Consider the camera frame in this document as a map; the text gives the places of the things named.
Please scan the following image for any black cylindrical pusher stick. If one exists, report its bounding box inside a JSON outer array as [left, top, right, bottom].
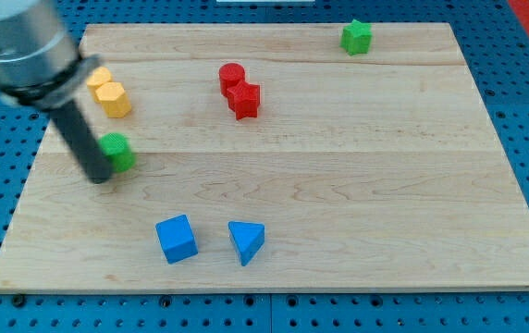
[[48, 100, 113, 184]]

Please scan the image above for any green cylinder block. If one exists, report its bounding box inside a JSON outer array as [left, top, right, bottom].
[[99, 132, 136, 173]]

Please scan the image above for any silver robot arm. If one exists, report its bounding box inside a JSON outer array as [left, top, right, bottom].
[[0, 0, 113, 184]]

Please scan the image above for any red star block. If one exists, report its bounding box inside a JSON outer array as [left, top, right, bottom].
[[227, 80, 261, 120]]

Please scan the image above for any green star block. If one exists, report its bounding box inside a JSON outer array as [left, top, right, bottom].
[[340, 19, 373, 56]]

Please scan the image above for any yellow hexagon block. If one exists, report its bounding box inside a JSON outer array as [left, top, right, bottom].
[[96, 82, 132, 118]]

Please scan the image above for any yellow heart block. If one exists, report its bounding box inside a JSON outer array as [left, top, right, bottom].
[[86, 67, 113, 103]]

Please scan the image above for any blue cube block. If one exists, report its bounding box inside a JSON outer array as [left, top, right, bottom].
[[155, 215, 199, 264]]

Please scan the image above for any red cylinder block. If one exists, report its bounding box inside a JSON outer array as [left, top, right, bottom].
[[218, 63, 245, 97]]

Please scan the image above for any wooden board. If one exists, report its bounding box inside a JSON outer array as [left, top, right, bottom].
[[0, 23, 529, 295]]

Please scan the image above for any blue triangle block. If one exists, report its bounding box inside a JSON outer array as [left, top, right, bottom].
[[228, 221, 265, 266]]

